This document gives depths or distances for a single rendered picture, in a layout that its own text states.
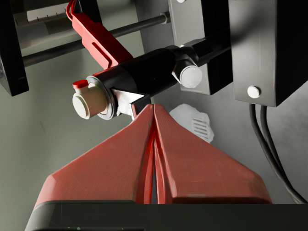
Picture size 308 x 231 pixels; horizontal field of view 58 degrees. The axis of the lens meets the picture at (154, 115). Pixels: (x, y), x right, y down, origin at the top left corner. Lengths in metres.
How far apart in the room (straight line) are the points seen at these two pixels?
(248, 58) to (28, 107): 0.33
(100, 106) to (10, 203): 0.35
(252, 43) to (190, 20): 0.06
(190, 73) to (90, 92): 0.06
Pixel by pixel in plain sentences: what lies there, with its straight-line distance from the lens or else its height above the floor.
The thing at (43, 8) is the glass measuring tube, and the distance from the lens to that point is 0.44.
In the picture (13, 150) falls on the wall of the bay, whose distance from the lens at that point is 0.46.
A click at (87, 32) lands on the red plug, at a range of 0.20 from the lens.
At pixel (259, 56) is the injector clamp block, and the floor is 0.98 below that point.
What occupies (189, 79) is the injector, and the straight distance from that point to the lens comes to 0.17.
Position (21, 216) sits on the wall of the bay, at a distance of 0.51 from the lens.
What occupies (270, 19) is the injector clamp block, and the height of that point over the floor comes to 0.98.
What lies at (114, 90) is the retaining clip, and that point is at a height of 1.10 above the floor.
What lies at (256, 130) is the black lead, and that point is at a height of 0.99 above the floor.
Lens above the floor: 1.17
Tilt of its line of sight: 34 degrees down
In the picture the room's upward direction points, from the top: 120 degrees counter-clockwise
